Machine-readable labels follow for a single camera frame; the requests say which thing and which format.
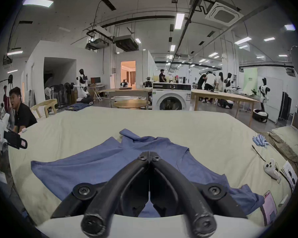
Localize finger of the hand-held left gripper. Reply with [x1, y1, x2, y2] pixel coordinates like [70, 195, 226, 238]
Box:
[3, 130, 28, 150]

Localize bed with beige sheet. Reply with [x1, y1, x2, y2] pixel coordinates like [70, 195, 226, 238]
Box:
[9, 106, 298, 228]

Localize white washing machine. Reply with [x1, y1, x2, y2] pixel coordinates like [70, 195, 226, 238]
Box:
[152, 82, 192, 111]

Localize long wooden table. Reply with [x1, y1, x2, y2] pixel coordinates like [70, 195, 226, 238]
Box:
[191, 89, 260, 128]
[99, 88, 153, 106]

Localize black cable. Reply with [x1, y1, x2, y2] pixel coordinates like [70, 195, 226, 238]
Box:
[251, 145, 267, 162]

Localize green banner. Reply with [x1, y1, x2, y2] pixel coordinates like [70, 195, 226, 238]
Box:
[243, 67, 259, 95]

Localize white and black humanoid robot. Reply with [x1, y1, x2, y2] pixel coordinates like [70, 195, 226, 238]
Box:
[217, 72, 236, 109]
[252, 77, 271, 122]
[76, 69, 94, 105]

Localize desk with monitor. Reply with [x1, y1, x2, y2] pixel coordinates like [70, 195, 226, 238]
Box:
[88, 77, 107, 101]

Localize white printed card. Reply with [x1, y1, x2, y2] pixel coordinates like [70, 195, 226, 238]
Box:
[281, 160, 298, 191]

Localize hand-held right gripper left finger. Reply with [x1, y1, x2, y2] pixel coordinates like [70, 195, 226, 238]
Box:
[50, 151, 151, 238]

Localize group of people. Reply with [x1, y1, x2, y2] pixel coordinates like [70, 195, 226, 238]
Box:
[197, 70, 224, 104]

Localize wooden chair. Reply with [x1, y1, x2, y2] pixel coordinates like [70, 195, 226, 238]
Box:
[30, 99, 58, 119]

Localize round wooden table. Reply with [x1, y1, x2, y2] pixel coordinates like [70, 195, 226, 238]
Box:
[113, 100, 150, 110]

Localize olive green pillow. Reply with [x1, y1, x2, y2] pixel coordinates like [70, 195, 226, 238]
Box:
[267, 126, 298, 169]

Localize white hand controller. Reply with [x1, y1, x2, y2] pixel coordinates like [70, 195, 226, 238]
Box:
[263, 158, 281, 183]

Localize pink phone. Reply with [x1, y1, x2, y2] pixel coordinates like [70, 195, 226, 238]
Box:
[261, 190, 278, 227]

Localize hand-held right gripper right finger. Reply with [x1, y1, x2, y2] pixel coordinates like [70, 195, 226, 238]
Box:
[149, 151, 248, 238]

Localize blue shirt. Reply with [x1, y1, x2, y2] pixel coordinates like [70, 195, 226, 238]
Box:
[31, 129, 265, 218]

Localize folded blue jeans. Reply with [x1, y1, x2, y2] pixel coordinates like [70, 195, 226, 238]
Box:
[65, 103, 87, 111]

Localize group of standing fans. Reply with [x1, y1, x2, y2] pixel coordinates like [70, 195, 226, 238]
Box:
[44, 82, 75, 109]

